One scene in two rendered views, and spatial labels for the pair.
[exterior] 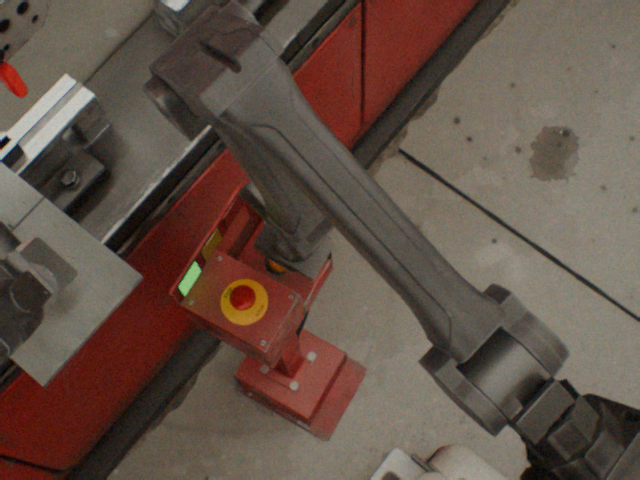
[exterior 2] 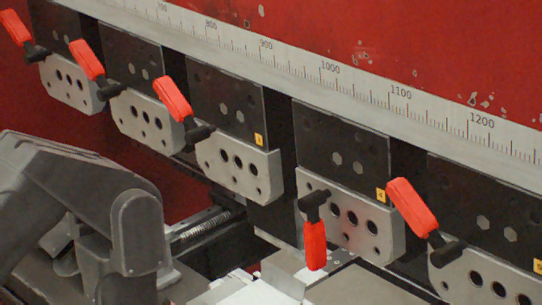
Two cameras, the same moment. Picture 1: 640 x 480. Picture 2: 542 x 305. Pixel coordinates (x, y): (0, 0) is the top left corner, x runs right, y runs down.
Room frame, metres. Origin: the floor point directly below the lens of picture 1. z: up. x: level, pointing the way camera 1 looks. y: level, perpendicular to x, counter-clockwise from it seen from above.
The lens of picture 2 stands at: (0.62, -0.71, 1.84)
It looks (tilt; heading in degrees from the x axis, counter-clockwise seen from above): 27 degrees down; 96
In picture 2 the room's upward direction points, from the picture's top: 6 degrees counter-clockwise
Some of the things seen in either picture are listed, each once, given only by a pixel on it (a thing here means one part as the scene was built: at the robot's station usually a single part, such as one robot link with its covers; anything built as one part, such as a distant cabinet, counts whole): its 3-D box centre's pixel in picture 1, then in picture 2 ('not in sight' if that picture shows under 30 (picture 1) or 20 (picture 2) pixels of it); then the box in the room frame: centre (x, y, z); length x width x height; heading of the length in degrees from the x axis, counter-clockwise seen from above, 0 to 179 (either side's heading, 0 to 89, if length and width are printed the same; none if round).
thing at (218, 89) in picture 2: not in sight; (253, 121); (0.49, 0.50, 1.26); 0.15 x 0.09 x 0.17; 133
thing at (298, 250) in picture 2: not in sight; (277, 216); (0.51, 0.48, 1.13); 0.10 x 0.02 x 0.10; 133
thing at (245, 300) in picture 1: (243, 299); not in sight; (0.38, 0.12, 0.79); 0.04 x 0.04 x 0.04
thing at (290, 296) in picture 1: (257, 279); not in sight; (0.42, 0.10, 0.75); 0.20 x 0.16 x 0.18; 142
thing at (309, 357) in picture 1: (288, 362); not in sight; (0.42, 0.10, 0.13); 0.10 x 0.10 x 0.01; 52
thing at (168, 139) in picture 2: not in sight; (160, 80); (0.35, 0.64, 1.26); 0.15 x 0.09 x 0.17; 133
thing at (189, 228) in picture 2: not in sight; (287, 199); (0.47, 1.07, 0.81); 0.64 x 0.08 x 0.14; 43
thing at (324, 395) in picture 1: (301, 374); not in sight; (0.40, 0.07, 0.06); 0.25 x 0.20 x 0.12; 52
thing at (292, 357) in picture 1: (277, 334); not in sight; (0.42, 0.10, 0.39); 0.05 x 0.05 x 0.54; 52
